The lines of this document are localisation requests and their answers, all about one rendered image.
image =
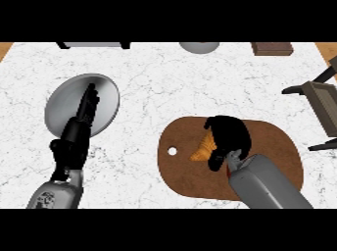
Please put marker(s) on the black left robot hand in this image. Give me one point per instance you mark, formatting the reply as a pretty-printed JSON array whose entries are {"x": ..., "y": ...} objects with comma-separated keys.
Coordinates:
[{"x": 77, "y": 130}]

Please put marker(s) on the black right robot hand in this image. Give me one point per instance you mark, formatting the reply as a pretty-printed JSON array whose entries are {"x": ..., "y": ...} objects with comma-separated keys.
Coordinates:
[{"x": 231, "y": 134}]

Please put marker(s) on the golden croissant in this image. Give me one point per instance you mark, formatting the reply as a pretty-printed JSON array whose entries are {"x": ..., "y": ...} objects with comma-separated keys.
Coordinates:
[{"x": 203, "y": 148}]

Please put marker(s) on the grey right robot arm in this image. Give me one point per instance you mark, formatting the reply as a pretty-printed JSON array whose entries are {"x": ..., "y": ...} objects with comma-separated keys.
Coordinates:
[{"x": 265, "y": 184}]

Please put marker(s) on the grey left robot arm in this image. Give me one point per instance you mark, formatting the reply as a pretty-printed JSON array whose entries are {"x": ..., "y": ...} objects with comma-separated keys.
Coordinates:
[{"x": 56, "y": 192}]

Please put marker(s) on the brown wooden cutting board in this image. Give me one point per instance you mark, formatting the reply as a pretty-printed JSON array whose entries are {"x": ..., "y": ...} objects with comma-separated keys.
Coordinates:
[{"x": 185, "y": 170}]

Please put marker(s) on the grey oval plate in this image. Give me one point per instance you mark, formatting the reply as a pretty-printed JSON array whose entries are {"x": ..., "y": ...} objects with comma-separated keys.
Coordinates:
[{"x": 62, "y": 108}]

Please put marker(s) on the grey round bowl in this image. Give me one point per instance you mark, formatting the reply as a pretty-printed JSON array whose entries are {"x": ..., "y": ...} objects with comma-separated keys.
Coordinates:
[{"x": 200, "y": 46}]

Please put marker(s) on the brown wooden block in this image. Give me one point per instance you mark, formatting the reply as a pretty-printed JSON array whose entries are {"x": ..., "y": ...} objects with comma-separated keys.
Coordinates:
[{"x": 272, "y": 48}]

